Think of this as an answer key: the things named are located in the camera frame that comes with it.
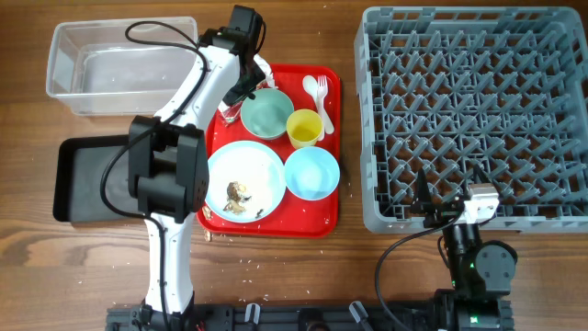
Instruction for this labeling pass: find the white napkin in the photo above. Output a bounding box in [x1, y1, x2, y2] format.
[254, 54, 277, 88]

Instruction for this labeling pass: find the red snack wrapper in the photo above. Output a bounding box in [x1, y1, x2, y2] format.
[218, 102, 242, 126]

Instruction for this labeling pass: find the yellow cup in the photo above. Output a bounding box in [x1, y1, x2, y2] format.
[286, 108, 322, 149]

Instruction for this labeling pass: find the light blue bowl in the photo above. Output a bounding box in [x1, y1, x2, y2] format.
[285, 146, 340, 201]

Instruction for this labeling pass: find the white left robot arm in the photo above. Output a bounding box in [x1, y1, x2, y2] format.
[128, 6, 266, 330]

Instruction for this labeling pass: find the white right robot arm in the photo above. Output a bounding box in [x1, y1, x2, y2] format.
[411, 166, 518, 330]

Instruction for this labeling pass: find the grey dishwasher rack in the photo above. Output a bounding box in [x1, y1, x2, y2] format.
[354, 6, 587, 234]

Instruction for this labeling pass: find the green bowl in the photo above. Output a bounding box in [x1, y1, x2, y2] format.
[241, 88, 294, 140]

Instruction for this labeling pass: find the white plastic spoon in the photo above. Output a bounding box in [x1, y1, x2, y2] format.
[302, 75, 334, 134]

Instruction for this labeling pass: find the white plastic fork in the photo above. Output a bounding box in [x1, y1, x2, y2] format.
[317, 75, 329, 141]

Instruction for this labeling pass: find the light blue plate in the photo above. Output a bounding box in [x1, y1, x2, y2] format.
[206, 141, 286, 223]

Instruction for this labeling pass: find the red serving tray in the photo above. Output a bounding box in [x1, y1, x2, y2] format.
[195, 63, 342, 238]

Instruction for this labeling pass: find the clear plastic bin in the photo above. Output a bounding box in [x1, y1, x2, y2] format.
[46, 18, 197, 116]

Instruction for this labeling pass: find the black plastic bin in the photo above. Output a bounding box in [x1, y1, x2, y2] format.
[52, 135, 129, 223]

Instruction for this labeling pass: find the black mounting rail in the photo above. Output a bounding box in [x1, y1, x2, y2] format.
[105, 300, 515, 330]

